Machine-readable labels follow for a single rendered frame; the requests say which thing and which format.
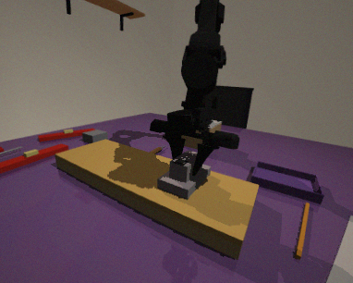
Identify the orange thin bar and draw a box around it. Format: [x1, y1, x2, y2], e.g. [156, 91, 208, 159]
[296, 203, 310, 260]

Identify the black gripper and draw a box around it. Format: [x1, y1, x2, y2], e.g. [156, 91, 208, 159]
[150, 97, 239, 176]

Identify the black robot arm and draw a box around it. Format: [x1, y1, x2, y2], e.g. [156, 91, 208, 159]
[167, 0, 226, 133]

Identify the tan wooden floor panel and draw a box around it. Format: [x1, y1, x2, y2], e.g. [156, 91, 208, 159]
[55, 139, 259, 260]

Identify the purple shallow tray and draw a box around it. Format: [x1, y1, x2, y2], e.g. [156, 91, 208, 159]
[251, 162, 324, 204]

